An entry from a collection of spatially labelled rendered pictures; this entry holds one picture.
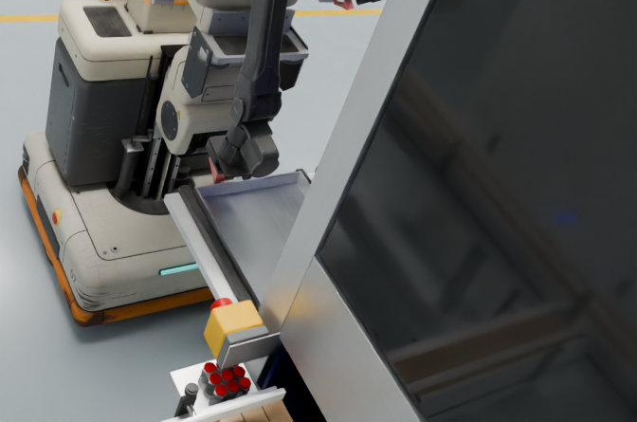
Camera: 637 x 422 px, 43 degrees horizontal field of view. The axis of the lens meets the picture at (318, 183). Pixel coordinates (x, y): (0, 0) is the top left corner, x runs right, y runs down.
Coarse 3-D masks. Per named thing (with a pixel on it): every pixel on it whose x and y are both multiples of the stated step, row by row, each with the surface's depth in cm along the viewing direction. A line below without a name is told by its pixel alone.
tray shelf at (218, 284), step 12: (168, 204) 164; (180, 204) 164; (180, 216) 162; (180, 228) 161; (192, 228) 161; (192, 240) 158; (204, 240) 159; (192, 252) 157; (204, 252) 157; (204, 264) 155; (216, 264) 156; (204, 276) 154; (216, 276) 153; (216, 288) 151; (228, 288) 152
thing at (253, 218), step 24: (192, 192) 165; (216, 192) 168; (240, 192) 172; (264, 192) 175; (288, 192) 177; (216, 216) 165; (240, 216) 167; (264, 216) 169; (288, 216) 171; (240, 240) 162; (264, 240) 164; (240, 264) 153; (264, 264) 159; (264, 288) 154
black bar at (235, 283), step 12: (180, 192) 166; (192, 204) 163; (192, 216) 162; (204, 216) 161; (204, 228) 159; (216, 240) 157; (216, 252) 155; (228, 264) 154; (228, 276) 152; (240, 288) 150; (240, 300) 149; (252, 300) 149
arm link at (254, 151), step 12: (240, 108) 148; (240, 120) 149; (252, 120) 152; (264, 120) 153; (252, 132) 150; (264, 132) 151; (252, 144) 151; (264, 144) 150; (252, 156) 150; (264, 156) 148; (276, 156) 150; (252, 168) 150; (264, 168) 151; (276, 168) 153
